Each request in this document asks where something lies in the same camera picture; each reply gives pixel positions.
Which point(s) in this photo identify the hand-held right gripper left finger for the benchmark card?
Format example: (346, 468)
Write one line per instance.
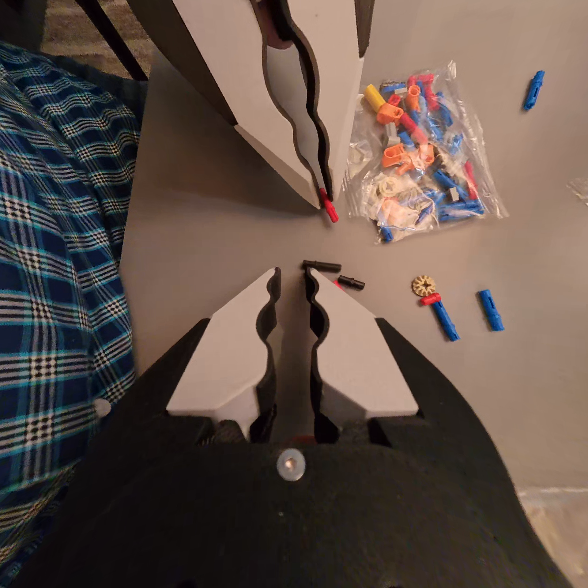
(220, 367)

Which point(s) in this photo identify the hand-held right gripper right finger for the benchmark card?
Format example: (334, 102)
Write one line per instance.
(363, 367)

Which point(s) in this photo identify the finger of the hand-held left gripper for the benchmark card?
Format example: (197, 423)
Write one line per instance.
(220, 69)
(335, 69)

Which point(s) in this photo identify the blue lego pin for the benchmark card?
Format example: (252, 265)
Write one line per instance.
(490, 310)
(446, 319)
(534, 90)

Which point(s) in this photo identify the clear bag of lego pieces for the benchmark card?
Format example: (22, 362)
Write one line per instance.
(422, 151)

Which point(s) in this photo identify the short black lego pin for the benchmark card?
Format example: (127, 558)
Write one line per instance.
(351, 282)

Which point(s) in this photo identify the small red lego bush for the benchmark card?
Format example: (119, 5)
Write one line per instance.
(430, 300)

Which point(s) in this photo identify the tan lego gear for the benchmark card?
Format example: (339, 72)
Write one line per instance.
(423, 285)

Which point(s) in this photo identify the long black lego pin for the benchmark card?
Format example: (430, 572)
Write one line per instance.
(324, 266)

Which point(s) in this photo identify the black furniture leg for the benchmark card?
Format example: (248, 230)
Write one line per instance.
(115, 36)

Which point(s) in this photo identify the blue plaid clothing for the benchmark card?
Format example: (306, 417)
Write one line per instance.
(55, 229)

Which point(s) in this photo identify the clear empty plastic bag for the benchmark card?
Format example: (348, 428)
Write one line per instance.
(560, 528)

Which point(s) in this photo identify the torn clear plastic scrap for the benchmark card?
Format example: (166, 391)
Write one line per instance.
(579, 190)

